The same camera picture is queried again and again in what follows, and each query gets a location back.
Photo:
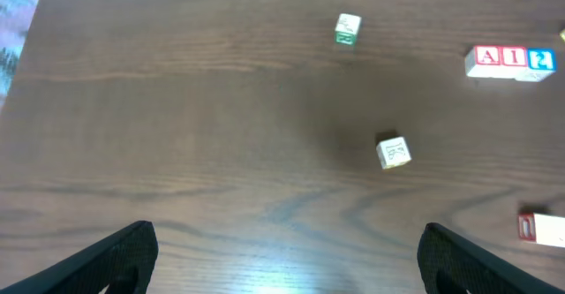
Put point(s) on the green picture wooden block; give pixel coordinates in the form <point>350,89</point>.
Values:
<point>347,28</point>

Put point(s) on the blue number 2 block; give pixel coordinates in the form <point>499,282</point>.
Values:
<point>541,63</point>

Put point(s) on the red letter A block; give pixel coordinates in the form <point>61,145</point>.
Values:
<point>483,61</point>

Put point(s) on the red letter I block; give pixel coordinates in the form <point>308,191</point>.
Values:
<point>514,61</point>

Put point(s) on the yellow picture wooden block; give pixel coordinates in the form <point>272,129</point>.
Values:
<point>393,153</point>

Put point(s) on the plain picture wooden block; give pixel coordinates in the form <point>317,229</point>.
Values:
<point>541,229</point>

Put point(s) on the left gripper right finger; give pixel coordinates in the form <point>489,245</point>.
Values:
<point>449,263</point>

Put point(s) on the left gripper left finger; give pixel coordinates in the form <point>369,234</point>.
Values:
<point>120,263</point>

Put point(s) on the yellow edged picture block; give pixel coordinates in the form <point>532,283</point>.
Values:
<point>562,35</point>

